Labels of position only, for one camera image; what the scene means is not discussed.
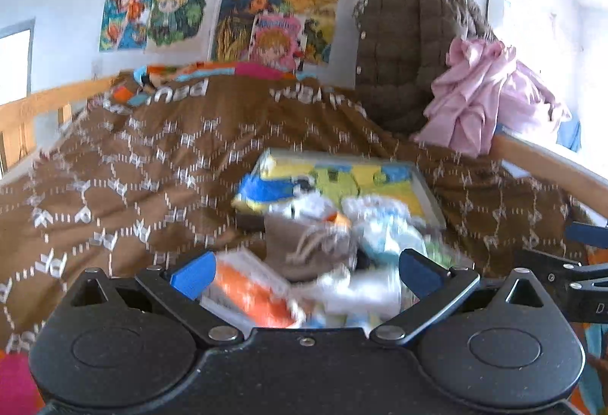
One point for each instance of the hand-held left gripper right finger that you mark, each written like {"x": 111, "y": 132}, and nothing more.
{"x": 420, "y": 275}

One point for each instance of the pink crumpled cloth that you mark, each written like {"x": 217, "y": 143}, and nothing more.
{"x": 475, "y": 97}

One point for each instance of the white face mask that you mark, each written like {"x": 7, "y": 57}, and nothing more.
{"x": 308, "y": 208}

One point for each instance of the colourful striped blanket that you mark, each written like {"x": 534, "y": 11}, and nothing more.
{"x": 190, "y": 75}

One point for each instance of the brown patterned blanket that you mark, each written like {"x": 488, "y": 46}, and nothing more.
{"x": 166, "y": 168}

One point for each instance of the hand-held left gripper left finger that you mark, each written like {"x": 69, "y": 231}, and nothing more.
{"x": 192, "y": 278}

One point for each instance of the light blue hanging cloth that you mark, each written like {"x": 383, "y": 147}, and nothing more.
{"x": 570, "y": 135}

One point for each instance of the wooden bed frame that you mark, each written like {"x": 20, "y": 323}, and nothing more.
{"x": 536, "y": 156}

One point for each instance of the brown quilted jacket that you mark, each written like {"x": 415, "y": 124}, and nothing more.
{"x": 403, "y": 49}

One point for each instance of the orange white packet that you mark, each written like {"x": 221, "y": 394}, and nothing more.
{"x": 251, "y": 291}

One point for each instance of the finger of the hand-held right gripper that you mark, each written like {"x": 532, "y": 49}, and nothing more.
{"x": 555, "y": 273}
{"x": 586, "y": 234}

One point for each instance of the painted picture tray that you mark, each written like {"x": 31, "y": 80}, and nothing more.
{"x": 365, "y": 180}

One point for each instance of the window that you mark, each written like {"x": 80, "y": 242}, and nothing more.
{"x": 14, "y": 64}

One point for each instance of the pink cushion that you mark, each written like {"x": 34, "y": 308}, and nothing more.
{"x": 16, "y": 384}

